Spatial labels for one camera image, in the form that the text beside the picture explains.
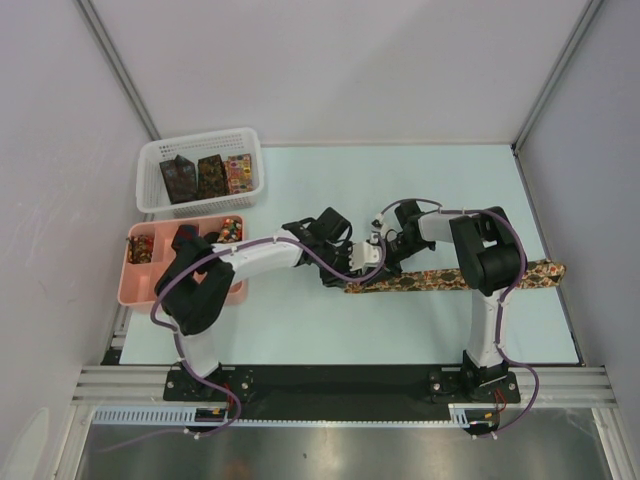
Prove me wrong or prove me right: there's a dark brown folded tie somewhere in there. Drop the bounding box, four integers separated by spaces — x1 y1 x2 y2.
197 155 228 200

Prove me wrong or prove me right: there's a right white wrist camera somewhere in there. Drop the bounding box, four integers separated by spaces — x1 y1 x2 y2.
370 212 391 244

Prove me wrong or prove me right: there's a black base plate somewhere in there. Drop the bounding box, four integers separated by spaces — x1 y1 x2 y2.
163 364 521 420

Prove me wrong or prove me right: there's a red gold rolled tie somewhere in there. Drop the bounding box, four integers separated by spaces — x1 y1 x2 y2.
127 234 154 264

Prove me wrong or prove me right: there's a white cable duct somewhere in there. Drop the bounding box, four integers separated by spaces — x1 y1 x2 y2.
92 404 497 429

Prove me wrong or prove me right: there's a red colourful folded tie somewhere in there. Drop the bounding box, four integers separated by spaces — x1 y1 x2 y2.
225 154 253 194

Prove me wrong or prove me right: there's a white plastic basket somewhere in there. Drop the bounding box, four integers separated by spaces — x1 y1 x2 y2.
136 127 265 218

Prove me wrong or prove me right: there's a dark floral folded tie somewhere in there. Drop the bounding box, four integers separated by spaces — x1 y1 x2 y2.
159 155 197 204

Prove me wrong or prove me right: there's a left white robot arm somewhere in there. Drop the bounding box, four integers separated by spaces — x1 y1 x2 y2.
150 207 353 400

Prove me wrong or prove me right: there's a navy red striped rolled tie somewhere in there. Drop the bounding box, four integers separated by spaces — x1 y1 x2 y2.
174 224 199 243

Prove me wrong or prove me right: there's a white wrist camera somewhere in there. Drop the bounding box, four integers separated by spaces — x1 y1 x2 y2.
370 212 391 244
349 241 385 272

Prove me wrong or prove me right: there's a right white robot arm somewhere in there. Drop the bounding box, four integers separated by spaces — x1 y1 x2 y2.
385 199 527 401

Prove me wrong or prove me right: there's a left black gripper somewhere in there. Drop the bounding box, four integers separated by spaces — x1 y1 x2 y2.
316 241 362 289

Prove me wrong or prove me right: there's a pink compartment tray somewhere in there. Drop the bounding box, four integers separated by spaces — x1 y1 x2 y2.
118 214 247 313

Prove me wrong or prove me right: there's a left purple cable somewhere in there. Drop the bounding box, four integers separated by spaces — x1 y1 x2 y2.
97 234 389 454

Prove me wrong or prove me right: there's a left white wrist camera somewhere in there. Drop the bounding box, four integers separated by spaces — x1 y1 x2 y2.
349 241 385 272

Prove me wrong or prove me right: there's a brown patterned long tie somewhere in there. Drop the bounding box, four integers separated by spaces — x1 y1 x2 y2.
344 259 567 294

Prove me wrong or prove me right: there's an aluminium frame rail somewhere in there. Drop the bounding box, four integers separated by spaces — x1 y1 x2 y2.
71 365 617 408

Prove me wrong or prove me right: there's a colourful dotted rolled tie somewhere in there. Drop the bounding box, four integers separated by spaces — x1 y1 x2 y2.
215 217 243 244

